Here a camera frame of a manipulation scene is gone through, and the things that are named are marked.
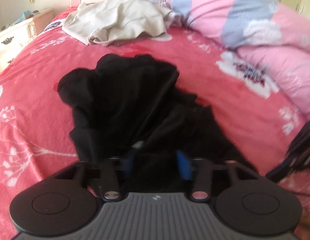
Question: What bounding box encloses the cream wooden nightstand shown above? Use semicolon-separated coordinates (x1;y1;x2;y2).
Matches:
0;8;54;74

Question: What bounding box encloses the beige crumpled garment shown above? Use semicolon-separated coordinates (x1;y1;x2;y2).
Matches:
62;0;182;47

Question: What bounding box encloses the black garment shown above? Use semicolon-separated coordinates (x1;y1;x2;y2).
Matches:
57;54;250;192

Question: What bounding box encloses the pink blue floral quilt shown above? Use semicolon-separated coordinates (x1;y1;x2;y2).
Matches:
147;0;310;119

